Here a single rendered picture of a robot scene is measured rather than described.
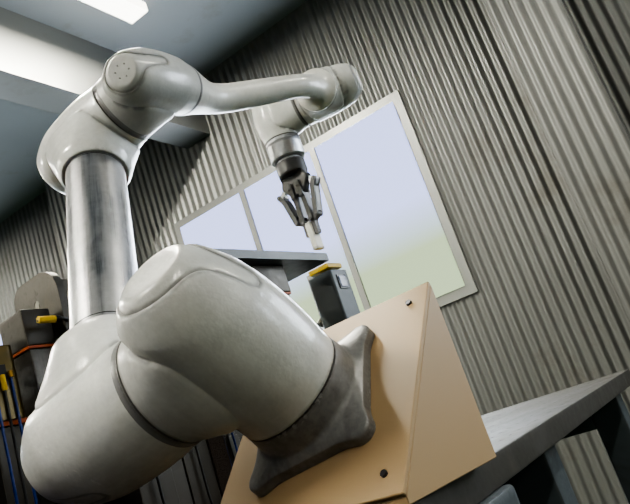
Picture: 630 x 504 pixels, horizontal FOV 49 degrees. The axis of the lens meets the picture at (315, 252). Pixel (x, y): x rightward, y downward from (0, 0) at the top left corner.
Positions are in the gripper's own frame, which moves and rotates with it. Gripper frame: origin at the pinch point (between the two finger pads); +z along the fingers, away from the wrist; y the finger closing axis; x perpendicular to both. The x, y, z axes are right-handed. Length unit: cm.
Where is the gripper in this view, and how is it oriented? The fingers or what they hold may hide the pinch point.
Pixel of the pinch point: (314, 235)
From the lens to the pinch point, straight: 166.5
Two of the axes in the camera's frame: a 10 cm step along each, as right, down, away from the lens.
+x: -5.9, -0.3, -8.1
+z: 3.1, 9.2, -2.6
